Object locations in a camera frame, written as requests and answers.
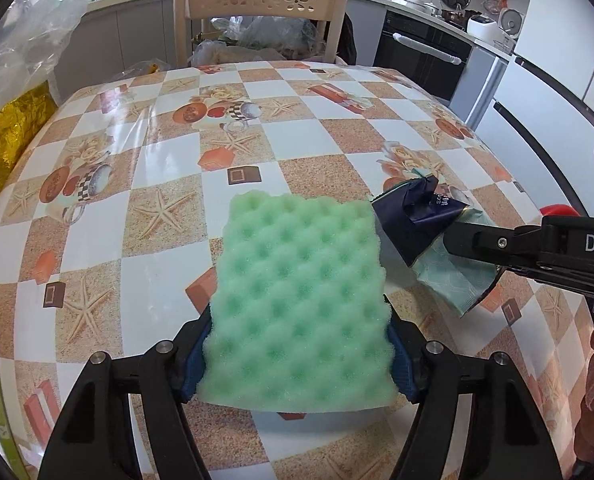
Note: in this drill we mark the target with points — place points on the green sponge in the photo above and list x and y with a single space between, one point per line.
297 300

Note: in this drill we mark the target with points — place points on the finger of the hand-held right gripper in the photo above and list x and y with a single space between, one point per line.
487 245
542 273

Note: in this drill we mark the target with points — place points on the red plastic stool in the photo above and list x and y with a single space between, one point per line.
557 209

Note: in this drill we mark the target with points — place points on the teal patterned packet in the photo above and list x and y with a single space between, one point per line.
447 280

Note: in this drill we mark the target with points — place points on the plastic bags on chair seat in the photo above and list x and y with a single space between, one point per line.
267 35

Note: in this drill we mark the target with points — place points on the large clear plastic bag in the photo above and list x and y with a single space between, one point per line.
32 35

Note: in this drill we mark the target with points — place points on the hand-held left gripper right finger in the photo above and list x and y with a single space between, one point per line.
402 365

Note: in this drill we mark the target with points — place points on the white refrigerator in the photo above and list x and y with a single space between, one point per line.
552 35

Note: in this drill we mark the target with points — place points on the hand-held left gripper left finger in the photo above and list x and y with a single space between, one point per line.
192 375

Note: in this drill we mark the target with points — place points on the white rice cooker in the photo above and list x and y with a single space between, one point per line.
492 25

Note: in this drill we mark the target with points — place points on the black built-in oven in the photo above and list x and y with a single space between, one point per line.
422 65

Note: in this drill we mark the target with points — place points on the gold foil bag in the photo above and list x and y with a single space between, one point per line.
12 135

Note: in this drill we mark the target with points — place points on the checkered patterned tablecloth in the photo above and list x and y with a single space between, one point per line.
152 160

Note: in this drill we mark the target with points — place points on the dark blue wrapper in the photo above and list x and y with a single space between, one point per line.
412 225

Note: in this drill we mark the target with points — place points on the black garment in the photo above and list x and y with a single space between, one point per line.
347 40

